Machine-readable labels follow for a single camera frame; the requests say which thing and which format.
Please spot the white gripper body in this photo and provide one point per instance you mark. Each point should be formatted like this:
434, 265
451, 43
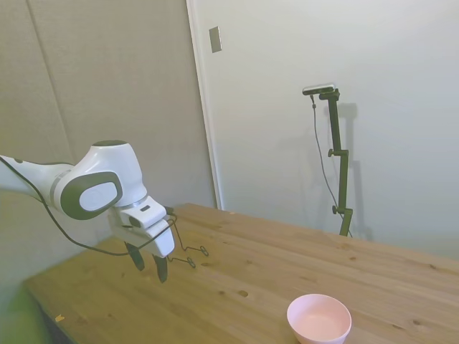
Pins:
161, 243

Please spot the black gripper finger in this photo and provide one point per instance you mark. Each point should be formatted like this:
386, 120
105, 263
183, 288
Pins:
138, 258
162, 270

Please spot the pink plastic bowl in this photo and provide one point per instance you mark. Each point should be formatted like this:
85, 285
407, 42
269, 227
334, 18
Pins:
317, 319

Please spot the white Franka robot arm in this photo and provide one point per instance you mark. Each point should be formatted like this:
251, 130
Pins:
104, 168

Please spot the small orange scrap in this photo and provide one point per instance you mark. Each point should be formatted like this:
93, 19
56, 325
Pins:
59, 317

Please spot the white door trim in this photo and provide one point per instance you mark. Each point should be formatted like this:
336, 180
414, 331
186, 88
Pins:
204, 107

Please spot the black camera stand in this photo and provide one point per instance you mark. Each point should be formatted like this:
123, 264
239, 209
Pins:
339, 143

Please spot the grey wall plate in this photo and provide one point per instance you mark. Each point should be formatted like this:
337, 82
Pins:
215, 39

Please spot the grey exterior camera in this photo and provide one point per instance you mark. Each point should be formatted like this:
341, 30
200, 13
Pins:
319, 89

